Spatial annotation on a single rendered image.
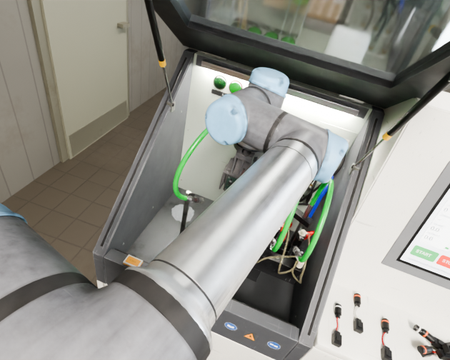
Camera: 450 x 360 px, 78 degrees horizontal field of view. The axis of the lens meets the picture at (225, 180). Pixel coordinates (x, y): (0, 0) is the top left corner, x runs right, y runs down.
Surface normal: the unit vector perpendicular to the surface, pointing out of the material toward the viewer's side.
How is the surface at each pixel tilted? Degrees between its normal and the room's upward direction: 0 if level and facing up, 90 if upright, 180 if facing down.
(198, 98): 90
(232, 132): 90
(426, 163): 76
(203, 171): 90
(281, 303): 0
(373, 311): 0
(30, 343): 5
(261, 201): 15
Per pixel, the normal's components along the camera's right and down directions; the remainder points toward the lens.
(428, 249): -0.25, 0.35
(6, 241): 0.45, -0.88
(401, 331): 0.20, -0.76
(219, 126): -0.54, 0.44
